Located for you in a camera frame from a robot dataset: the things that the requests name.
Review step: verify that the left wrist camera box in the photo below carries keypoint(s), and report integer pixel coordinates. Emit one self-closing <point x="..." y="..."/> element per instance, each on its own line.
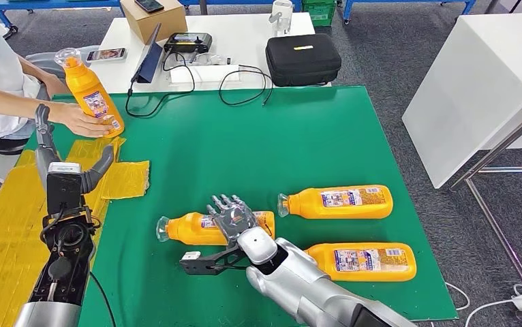
<point x="64" y="187"/>

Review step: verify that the black remote controller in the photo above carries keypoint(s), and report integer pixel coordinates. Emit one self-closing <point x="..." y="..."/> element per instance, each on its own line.
<point x="188" y="43"/>

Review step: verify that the black stool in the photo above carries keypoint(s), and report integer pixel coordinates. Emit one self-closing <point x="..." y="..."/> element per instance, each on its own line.
<point x="3" y="146"/>

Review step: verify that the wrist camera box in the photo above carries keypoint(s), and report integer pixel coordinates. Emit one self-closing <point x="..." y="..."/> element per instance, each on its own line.
<point x="64" y="187"/>
<point x="207" y="264"/>

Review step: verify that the white table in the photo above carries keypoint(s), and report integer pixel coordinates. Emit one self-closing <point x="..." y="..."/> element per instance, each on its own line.
<point x="252" y="27"/>

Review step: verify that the black zip carrying case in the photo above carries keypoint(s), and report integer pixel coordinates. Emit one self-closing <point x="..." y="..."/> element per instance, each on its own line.
<point x="303" y="61"/>

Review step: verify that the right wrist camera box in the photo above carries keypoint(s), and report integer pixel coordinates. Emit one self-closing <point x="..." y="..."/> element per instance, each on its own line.
<point x="207" y="264"/>

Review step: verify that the green plastic crate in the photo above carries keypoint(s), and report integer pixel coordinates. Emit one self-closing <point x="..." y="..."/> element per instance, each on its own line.
<point x="318" y="11"/>

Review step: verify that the person's right forearm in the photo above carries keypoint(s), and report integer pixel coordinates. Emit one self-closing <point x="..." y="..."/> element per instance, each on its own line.
<point x="12" y="101"/>

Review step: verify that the brown cardboard box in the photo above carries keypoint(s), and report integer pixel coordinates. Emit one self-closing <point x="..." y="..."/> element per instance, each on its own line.
<point x="155" y="22"/>

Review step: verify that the silver metal stand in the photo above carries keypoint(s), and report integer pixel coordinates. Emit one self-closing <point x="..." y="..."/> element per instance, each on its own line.
<point x="505" y="142"/>

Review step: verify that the white cabinet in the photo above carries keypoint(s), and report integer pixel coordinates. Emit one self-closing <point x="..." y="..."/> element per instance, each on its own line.
<point x="468" y="90"/>

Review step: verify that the tablet in blue case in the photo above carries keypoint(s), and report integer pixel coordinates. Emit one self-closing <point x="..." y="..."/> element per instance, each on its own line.
<point x="151" y="63"/>

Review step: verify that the person's right hand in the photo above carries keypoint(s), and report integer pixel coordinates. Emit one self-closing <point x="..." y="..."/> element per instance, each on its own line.
<point x="76" y="124"/>

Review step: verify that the white flat box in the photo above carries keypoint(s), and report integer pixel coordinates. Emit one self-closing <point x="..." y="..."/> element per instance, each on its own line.
<point x="205" y="74"/>

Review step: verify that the black smartphone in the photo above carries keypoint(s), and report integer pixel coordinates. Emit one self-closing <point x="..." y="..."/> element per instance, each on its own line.
<point x="106" y="54"/>
<point x="149" y="4"/>

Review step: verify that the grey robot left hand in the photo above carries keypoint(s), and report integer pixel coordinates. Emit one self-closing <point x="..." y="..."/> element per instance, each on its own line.
<point x="44" y="144"/>

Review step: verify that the orange juice bottle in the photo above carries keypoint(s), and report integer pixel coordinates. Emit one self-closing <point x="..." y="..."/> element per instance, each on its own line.
<point x="89" y="97"/>
<point x="347" y="203"/>
<point x="369" y="262"/>
<point x="188" y="228"/>

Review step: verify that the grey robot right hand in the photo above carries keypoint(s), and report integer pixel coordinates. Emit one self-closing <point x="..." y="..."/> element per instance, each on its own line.
<point x="234" y="219"/>

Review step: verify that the person's left hand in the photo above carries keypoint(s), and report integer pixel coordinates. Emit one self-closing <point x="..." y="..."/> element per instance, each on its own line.
<point x="55" y="88"/>

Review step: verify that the clear safety goggles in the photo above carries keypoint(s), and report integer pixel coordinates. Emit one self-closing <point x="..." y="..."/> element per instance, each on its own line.
<point x="211" y="59"/>

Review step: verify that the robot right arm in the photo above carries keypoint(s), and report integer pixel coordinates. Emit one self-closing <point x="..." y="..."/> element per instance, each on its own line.
<point x="306" y="289"/>

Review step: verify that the person's left forearm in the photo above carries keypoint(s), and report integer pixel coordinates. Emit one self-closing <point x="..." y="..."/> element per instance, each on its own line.
<point x="33" y="72"/>

